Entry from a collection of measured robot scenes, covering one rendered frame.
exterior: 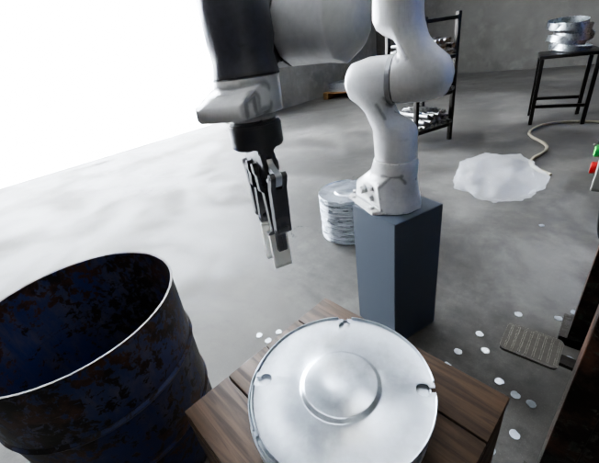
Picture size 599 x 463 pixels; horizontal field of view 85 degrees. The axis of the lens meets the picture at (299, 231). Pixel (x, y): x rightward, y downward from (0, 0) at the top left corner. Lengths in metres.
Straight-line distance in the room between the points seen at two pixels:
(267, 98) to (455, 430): 0.55
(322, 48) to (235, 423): 0.58
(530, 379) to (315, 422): 0.76
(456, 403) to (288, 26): 0.61
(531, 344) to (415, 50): 0.75
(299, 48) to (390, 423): 0.53
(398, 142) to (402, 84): 0.13
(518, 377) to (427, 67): 0.86
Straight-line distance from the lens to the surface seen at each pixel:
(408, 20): 0.86
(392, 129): 0.87
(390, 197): 0.92
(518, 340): 1.04
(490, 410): 0.66
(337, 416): 0.55
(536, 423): 1.10
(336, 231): 1.63
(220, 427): 0.66
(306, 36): 0.47
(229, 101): 0.41
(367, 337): 0.65
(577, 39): 3.66
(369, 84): 0.87
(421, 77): 0.84
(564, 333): 1.31
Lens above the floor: 0.88
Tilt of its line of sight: 29 degrees down
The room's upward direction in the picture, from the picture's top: 9 degrees counter-clockwise
